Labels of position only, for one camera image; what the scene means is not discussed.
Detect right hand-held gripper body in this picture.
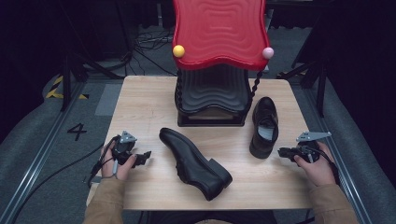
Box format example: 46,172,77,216
290,131,332,164

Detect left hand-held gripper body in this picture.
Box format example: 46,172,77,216
110,130,140,166

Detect black leather shoe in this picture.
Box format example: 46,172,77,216
248,96,279,160
159,127,233,202

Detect red and black shoe rack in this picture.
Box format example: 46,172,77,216
172,0,276,128

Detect person's left hand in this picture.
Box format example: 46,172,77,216
100,143,138,182

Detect person's right hand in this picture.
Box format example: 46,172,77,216
292,141,338,188

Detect black metal stand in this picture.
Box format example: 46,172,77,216
276,18,332,119
60,50,126,112

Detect person's dark trousers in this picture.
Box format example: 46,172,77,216
146,210,278,224

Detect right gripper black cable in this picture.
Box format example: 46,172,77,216
303,145,341,187

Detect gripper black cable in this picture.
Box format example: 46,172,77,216
8,135,121,224
303,145,341,187

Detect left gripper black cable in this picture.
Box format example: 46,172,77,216
8,135,121,224

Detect bundle of floor cables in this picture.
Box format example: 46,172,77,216
133,27,177,77

